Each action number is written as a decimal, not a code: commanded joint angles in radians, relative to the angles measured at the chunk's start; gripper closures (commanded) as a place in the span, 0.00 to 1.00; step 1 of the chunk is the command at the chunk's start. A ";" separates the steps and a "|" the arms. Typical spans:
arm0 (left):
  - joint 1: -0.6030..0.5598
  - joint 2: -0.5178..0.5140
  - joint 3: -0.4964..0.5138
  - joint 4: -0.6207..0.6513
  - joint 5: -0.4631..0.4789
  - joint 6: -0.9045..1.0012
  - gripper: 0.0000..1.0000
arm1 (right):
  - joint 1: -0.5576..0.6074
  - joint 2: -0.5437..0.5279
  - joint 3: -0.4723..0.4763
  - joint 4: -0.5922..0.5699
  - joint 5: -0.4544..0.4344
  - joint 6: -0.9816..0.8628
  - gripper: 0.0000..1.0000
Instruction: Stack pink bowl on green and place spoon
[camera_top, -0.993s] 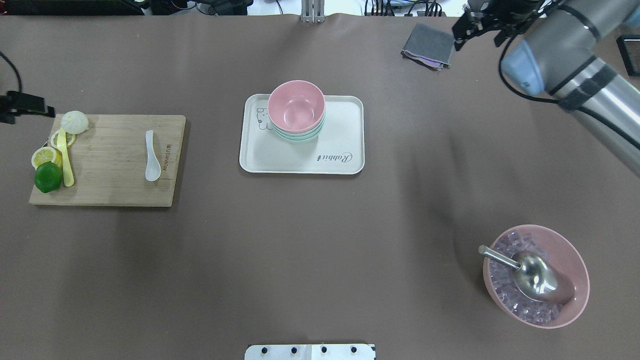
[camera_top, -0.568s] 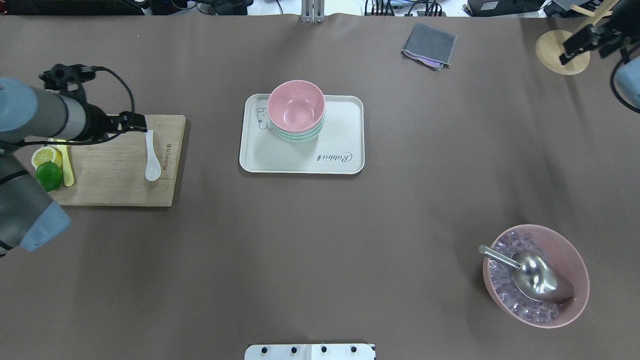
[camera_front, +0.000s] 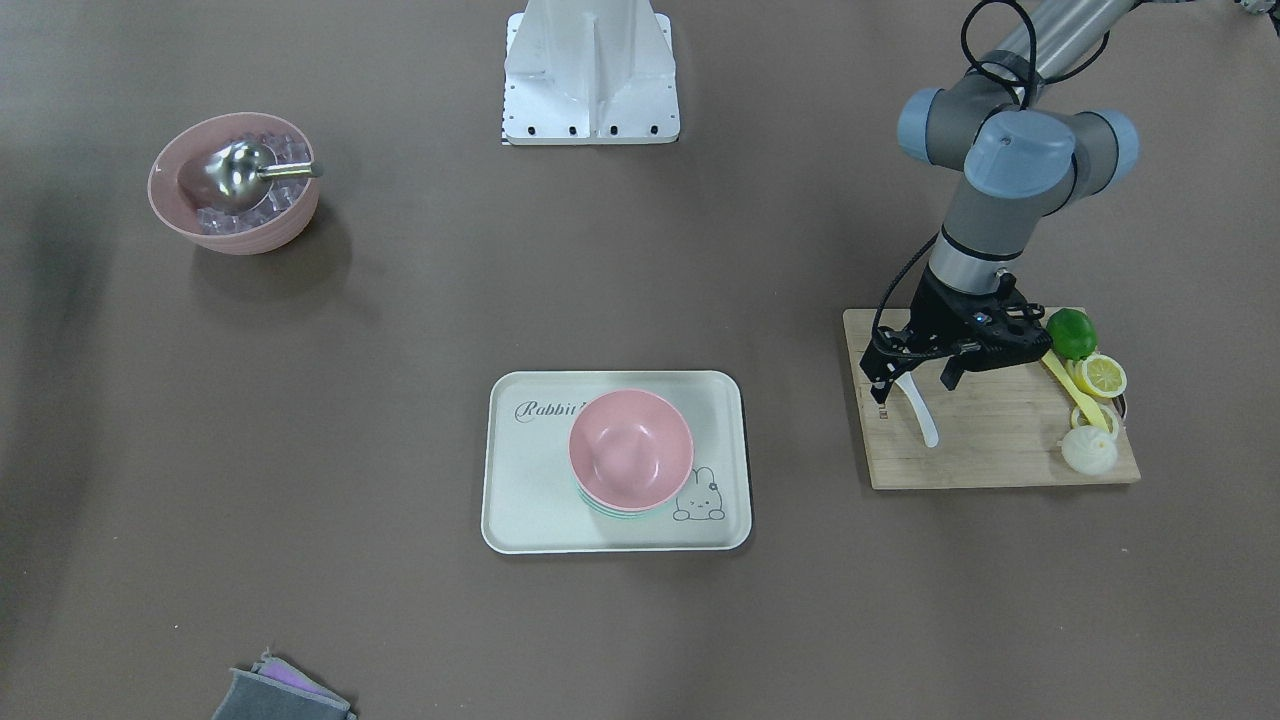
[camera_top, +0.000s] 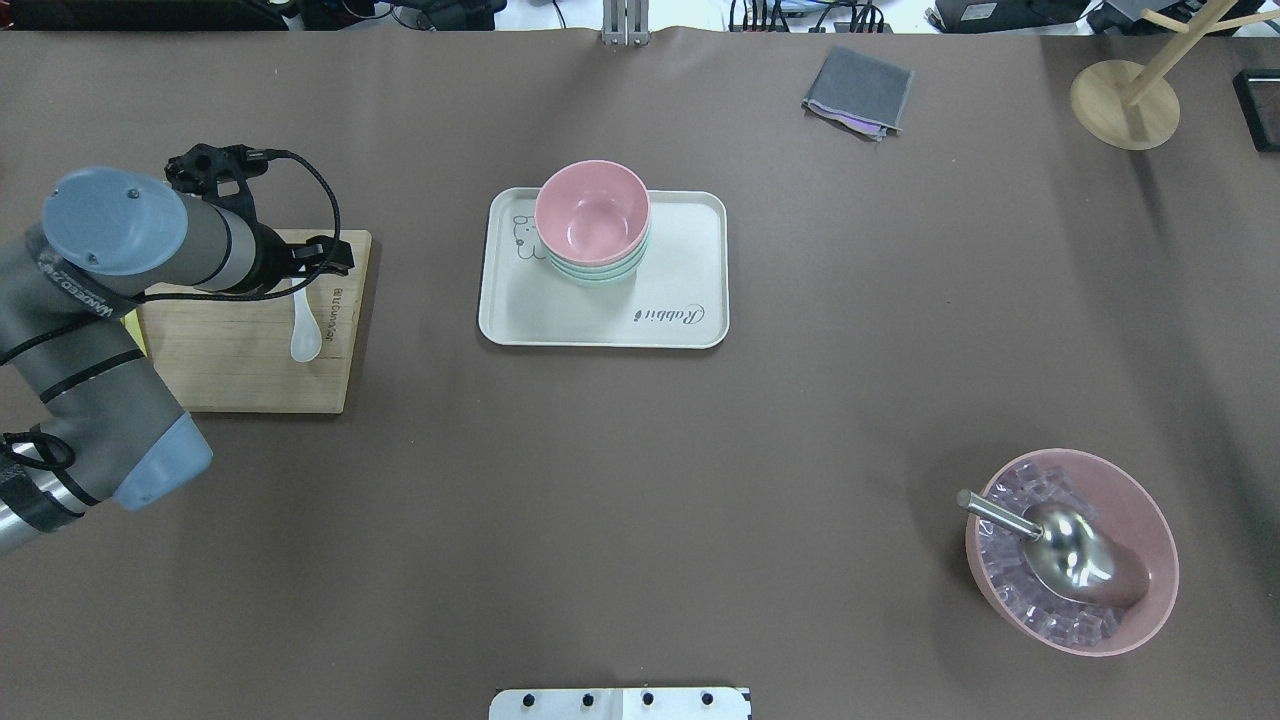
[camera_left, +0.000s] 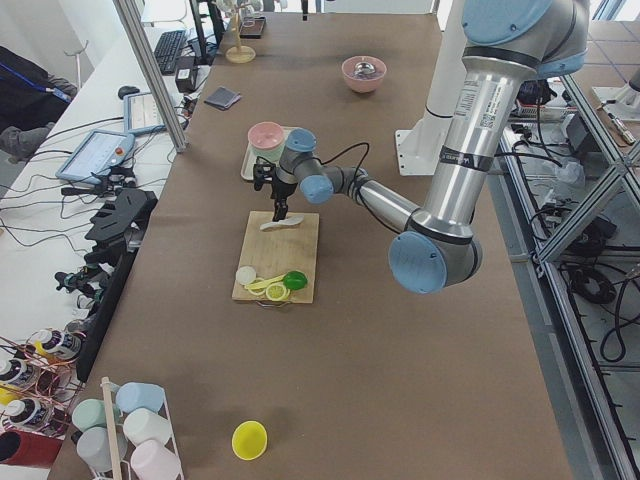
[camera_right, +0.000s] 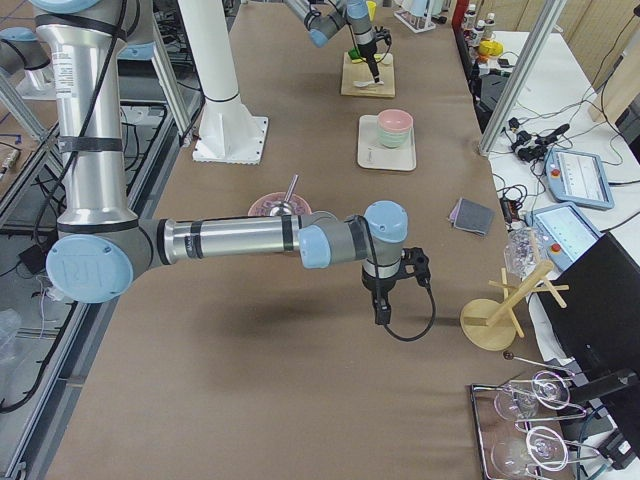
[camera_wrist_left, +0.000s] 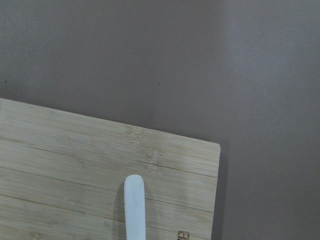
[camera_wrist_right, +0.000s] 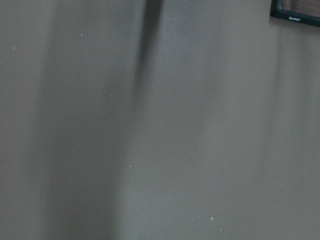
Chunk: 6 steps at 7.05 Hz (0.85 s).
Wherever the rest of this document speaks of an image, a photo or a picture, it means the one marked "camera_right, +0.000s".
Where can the far teach pendant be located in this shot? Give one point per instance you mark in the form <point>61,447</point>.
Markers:
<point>578,177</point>

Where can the wine glass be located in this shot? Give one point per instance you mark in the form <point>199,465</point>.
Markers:
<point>522,399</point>
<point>541,451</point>

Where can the metal glass rack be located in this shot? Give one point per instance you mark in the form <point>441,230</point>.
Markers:
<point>491,428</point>

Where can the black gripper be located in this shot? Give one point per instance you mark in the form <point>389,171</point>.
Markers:
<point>376,286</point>
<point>367,48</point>

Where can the wine glass upper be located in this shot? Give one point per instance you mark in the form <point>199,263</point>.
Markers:
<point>522,399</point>

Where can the aluminium frame post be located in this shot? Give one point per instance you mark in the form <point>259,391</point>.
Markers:
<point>528,57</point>

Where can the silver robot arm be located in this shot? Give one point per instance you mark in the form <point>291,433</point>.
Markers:
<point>352,13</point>
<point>103,246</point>

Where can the black monitor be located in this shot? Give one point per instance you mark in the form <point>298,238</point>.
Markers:
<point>599,326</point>

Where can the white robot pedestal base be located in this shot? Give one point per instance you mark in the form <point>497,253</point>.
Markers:
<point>228,132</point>

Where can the wooden cup stand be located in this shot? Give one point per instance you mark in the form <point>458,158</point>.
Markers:
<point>493,325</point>

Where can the teach pendant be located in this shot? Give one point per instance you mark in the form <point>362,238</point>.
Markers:
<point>567,233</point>
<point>578,177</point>

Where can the green bowl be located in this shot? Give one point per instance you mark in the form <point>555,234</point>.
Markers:
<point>392,139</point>

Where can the grey and purple cloths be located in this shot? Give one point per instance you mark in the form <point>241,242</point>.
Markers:
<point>471,217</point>

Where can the near teach pendant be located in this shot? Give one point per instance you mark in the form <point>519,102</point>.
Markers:
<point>567,233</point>

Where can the wine glass lower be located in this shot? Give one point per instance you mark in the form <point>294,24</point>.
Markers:
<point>541,451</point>

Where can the pink bowl with ice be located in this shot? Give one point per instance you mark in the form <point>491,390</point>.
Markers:
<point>264,205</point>

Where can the wooden cutting board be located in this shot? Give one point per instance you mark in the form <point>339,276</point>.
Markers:
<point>359,71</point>

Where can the white ceramic spoon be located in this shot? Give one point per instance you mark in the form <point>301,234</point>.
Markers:
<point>368,84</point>

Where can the white rabbit tray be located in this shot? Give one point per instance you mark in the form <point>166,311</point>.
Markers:
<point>371,154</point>

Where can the metal ice scoop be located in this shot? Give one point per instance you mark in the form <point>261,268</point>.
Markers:
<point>281,204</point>

